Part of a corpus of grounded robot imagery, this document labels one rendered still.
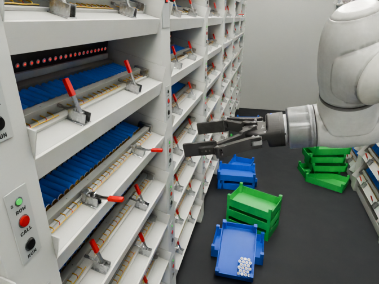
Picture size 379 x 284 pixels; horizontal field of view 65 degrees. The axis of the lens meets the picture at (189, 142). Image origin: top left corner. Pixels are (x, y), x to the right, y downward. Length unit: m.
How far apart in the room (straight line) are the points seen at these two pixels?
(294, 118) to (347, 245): 1.62
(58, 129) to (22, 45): 0.17
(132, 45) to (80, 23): 0.45
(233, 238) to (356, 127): 1.35
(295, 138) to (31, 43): 0.50
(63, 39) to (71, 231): 0.36
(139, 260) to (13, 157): 0.73
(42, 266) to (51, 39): 0.37
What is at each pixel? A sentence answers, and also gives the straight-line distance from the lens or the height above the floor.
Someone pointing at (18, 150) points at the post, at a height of 1.14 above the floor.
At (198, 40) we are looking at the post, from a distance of 1.69.
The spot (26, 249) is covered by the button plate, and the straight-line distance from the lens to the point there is 0.54.
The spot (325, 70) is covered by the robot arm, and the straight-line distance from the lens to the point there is 0.56.
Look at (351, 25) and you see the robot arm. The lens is 0.52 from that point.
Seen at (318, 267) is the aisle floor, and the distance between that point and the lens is 1.97.
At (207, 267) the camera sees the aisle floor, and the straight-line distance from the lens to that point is 1.83.
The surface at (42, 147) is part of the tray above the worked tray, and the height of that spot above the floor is 1.12.
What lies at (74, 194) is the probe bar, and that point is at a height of 0.96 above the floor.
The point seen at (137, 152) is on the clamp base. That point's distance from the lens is 0.91.
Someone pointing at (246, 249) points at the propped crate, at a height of 0.08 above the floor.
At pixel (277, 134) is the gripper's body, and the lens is 0.64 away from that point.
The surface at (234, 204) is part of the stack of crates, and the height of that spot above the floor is 0.19.
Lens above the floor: 1.31
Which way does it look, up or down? 23 degrees down
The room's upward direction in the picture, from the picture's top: straight up
